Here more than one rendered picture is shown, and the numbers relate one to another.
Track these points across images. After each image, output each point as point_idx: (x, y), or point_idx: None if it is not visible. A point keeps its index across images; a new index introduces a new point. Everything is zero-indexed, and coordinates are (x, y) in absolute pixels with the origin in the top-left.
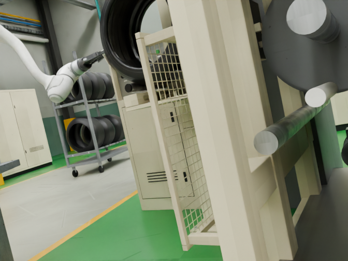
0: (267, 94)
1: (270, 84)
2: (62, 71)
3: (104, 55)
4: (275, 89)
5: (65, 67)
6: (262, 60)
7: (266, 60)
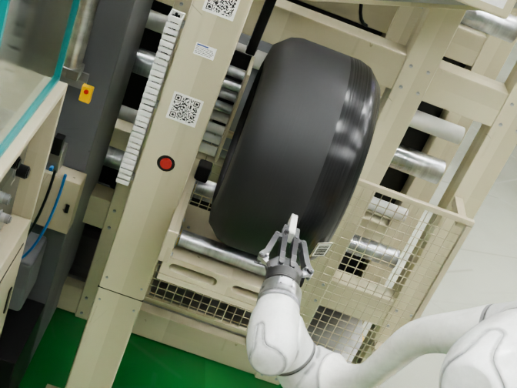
0: (95, 164)
1: (101, 146)
2: (308, 334)
3: (322, 242)
4: (101, 152)
5: (302, 319)
6: (112, 108)
7: (114, 107)
